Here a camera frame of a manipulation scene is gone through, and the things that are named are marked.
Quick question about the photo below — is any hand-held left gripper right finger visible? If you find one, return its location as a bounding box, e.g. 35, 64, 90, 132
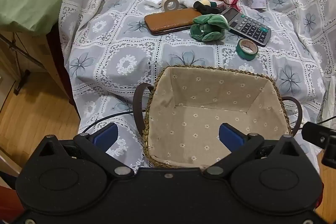
203, 123, 309, 179

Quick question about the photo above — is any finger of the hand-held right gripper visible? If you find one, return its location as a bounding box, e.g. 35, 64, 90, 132
302, 121, 336, 168

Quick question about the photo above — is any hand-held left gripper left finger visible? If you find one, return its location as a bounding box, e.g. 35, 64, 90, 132
37, 123, 135, 179

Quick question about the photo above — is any wicker basket with fabric liner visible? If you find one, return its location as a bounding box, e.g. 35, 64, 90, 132
133, 65, 303, 170

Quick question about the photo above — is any floral lace tablecloth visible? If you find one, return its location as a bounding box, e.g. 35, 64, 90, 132
59, 0, 336, 174

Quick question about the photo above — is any green tape roll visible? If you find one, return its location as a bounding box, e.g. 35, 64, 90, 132
236, 39, 259, 61

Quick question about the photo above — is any black metal stand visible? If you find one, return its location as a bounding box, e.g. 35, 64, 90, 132
0, 32, 46, 96

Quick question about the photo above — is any green plush toy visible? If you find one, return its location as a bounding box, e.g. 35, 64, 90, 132
190, 14, 230, 42

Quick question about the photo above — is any grey calculator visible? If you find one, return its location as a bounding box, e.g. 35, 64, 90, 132
220, 7, 272, 47

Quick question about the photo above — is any brown leather wallet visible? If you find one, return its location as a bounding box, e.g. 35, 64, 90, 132
144, 8, 202, 36

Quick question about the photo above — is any small white box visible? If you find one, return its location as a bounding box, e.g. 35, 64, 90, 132
144, 0, 164, 9

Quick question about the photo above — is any beige tape roll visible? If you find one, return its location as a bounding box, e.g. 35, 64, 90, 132
161, 0, 179, 11

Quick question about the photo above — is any black cable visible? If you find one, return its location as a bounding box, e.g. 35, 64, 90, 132
78, 109, 147, 135

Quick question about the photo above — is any black hair tie with ball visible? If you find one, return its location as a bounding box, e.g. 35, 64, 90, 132
193, 0, 222, 15

